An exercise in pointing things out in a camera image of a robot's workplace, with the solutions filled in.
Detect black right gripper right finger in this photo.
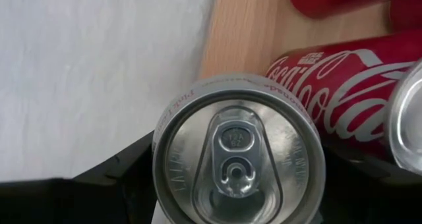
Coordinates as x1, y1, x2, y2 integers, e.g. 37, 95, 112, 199
318, 144, 422, 224

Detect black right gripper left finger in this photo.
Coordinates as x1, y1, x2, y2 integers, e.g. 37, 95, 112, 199
0, 131, 159, 224

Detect red Coca-Cola Star Wars can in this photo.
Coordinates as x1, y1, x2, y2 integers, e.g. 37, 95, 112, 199
388, 0, 422, 32
264, 28, 422, 177

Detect white pink Spindrift can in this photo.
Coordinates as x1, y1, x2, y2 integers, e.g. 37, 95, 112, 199
151, 72, 327, 224

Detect red Coca-Cola Zero can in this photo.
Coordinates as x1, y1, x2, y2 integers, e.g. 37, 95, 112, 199
286, 0, 422, 20

